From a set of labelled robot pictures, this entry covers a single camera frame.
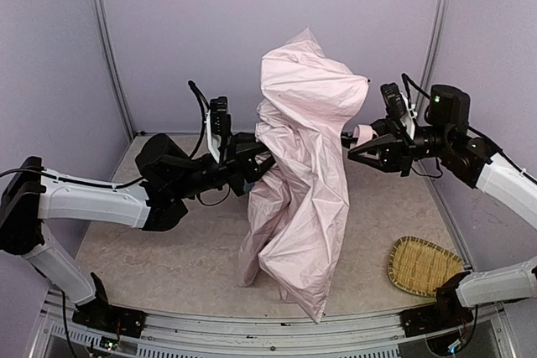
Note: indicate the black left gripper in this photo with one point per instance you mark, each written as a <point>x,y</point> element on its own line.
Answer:
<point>237,161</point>

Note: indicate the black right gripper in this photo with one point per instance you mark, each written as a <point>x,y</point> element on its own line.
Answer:
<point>403,150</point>

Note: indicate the pink and black folding umbrella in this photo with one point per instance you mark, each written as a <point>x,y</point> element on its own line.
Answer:
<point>298,210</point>

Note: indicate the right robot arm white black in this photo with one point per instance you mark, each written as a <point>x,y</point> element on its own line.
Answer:
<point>473,158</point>

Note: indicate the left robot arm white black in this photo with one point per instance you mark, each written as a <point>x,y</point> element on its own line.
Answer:
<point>154,202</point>

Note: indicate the woven bamboo tray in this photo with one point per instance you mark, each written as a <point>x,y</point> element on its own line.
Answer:
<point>420,267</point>

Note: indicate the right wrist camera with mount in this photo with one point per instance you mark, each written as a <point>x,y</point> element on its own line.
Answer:
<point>399,108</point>

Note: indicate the right aluminium corner post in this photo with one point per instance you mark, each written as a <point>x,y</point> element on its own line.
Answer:
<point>433,48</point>

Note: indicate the aluminium corner post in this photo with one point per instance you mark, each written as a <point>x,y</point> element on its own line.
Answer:
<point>112,69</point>
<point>433,48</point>

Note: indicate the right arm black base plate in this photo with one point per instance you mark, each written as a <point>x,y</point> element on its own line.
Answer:
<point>429,319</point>

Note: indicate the aluminium front rail frame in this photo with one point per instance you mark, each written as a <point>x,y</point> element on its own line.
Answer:
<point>186,335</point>

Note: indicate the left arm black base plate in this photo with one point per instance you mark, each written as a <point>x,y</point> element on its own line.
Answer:
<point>113,319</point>

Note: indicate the left aluminium corner post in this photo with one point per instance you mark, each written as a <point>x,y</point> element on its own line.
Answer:
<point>112,69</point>

